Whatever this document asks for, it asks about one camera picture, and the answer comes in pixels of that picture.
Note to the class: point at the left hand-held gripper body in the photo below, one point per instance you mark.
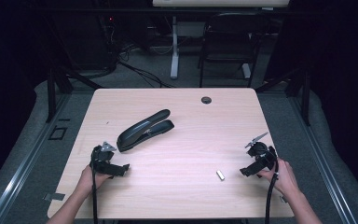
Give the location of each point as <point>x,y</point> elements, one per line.
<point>104,163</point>

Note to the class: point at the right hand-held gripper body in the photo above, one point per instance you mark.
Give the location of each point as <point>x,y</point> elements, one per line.
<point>262,157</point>

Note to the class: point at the silver staple strip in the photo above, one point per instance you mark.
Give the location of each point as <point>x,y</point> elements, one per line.
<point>220,175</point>

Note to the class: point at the person's left hand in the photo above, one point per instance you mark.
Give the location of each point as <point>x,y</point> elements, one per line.
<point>90,182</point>

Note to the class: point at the person's right hand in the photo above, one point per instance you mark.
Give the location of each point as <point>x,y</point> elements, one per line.
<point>284,179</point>

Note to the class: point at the grey tape strip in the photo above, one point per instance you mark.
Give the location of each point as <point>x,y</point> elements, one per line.
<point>54,196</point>

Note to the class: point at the black metal stand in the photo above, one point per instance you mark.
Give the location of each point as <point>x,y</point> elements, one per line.
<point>51,93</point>

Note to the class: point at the metal shelf rack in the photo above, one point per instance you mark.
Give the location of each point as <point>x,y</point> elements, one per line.
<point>174,56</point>

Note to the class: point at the black chair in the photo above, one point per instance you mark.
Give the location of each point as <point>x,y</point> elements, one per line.
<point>230,40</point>

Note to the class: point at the black computer tower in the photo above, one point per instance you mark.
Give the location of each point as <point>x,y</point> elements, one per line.
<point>87,40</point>

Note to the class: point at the metal floor rail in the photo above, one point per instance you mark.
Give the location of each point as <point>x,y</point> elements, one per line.
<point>18,168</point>
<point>326,174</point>

